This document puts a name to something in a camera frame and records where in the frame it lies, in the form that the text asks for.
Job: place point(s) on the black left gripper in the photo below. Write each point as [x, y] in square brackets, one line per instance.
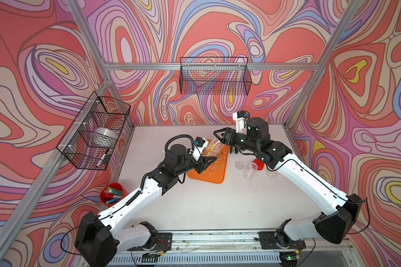
[201, 166]

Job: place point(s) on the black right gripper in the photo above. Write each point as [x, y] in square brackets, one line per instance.
[228, 132]

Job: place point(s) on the patterned lid candy jar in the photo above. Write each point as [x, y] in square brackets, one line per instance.
[213, 148]

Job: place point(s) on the white lid candy jar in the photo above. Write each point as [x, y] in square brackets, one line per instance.
[250, 171]

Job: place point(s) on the red jar lid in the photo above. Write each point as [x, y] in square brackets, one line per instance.
[260, 165]

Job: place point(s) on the red lid candy jar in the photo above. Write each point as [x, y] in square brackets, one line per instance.
[271, 174]

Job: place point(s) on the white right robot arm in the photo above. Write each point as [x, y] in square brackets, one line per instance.
[338, 210]

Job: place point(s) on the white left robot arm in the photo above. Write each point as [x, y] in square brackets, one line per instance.
[100, 237]

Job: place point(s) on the lollipop candies on tray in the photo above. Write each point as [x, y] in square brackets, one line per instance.
[220, 162]

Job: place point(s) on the orange tray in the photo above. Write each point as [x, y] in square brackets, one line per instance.
[216, 178]

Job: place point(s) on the black stapler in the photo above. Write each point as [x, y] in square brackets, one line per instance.
[233, 150]

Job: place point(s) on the red pen cup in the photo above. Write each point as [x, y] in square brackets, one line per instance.
[112, 193]

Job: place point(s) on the black marker in basket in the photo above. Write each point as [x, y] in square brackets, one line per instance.
[102, 158]

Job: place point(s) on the white bowl in basket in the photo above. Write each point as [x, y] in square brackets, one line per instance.
[104, 137]

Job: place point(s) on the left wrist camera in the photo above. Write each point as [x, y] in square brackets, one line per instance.
[199, 145]

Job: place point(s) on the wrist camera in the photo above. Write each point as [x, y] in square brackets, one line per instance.
[199, 145]
[240, 118]

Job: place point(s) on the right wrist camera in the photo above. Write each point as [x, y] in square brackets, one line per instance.
[240, 118]

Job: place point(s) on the black wire basket back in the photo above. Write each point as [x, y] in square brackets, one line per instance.
[208, 75]

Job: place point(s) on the black wire basket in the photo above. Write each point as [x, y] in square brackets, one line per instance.
[208, 75]
[98, 111]

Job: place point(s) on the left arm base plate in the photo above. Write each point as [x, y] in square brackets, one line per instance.
[160, 242]

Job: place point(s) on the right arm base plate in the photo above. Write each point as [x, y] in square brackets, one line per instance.
[272, 240]

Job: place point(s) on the black wire basket left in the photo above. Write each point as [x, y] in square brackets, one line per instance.
[98, 111]

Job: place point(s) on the aluminium frame corner post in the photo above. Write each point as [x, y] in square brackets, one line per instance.
[318, 68]

